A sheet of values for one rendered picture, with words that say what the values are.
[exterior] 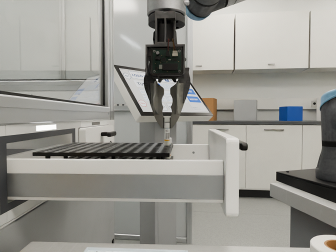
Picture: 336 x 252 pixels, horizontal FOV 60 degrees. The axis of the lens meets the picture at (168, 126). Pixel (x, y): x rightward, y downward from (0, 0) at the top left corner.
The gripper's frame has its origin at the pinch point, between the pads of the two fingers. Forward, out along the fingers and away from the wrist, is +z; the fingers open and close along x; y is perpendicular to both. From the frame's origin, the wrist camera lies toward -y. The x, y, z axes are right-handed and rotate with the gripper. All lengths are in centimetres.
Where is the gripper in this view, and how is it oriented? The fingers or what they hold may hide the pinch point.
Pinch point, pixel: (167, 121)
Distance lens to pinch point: 59.0
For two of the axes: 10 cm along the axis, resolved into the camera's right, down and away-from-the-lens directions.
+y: -0.5, 0.3, -10.0
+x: 10.0, 0.0, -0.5
